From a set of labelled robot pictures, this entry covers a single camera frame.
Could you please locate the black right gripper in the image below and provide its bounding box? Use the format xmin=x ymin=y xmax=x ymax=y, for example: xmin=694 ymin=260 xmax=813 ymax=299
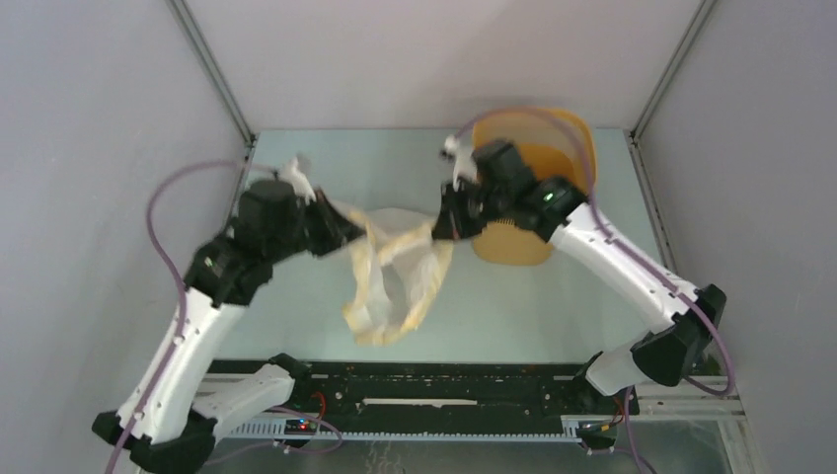
xmin=430 ymin=180 xmax=510 ymax=245

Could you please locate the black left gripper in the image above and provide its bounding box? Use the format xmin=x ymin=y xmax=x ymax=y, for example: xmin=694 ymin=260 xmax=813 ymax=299
xmin=266 ymin=187 xmax=366 ymax=265

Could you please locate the translucent cream trash bag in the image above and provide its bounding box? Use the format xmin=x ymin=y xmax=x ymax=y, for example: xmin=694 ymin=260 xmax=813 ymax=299
xmin=335 ymin=202 xmax=453 ymax=347

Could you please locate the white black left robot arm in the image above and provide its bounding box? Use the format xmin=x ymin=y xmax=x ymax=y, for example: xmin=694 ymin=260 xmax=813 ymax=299
xmin=92 ymin=179 xmax=365 ymax=473

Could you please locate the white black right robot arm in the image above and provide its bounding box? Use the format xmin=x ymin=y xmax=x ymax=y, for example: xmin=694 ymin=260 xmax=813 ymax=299
xmin=432 ymin=136 xmax=727 ymax=413

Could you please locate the orange slotted plastic trash bin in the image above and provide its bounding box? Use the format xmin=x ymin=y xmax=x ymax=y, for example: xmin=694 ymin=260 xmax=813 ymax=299
xmin=471 ymin=109 xmax=597 ymax=266

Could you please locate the small electronics board with leds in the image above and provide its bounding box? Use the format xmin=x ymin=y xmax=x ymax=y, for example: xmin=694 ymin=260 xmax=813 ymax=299
xmin=283 ymin=419 xmax=319 ymax=435

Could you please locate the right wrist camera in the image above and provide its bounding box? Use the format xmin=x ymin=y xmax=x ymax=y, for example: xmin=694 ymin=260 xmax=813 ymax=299
xmin=439 ymin=134 xmax=479 ymax=191

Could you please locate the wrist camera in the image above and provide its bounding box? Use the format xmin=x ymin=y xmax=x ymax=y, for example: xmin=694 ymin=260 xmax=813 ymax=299
xmin=439 ymin=134 xmax=479 ymax=191
xmin=278 ymin=155 xmax=316 ymax=203

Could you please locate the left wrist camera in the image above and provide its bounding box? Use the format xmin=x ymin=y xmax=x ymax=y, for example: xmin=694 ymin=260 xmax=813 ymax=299
xmin=278 ymin=155 xmax=316 ymax=203

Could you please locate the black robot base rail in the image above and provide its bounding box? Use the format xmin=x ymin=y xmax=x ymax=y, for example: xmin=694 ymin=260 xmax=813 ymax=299
xmin=215 ymin=355 xmax=695 ymax=452

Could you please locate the aluminium frame post right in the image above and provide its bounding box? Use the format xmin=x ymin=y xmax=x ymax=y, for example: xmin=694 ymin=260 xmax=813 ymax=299
xmin=630 ymin=0 xmax=719 ymax=142

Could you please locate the aluminium frame post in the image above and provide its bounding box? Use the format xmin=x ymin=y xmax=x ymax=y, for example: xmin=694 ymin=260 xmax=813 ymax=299
xmin=165 ymin=0 xmax=256 ymax=147
xmin=630 ymin=0 xmax=719 ymax=142

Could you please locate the aluminium frame post left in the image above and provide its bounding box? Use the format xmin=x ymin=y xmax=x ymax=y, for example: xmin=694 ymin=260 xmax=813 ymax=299
xmin=165 ymin=0 xmax=256 ymax=147

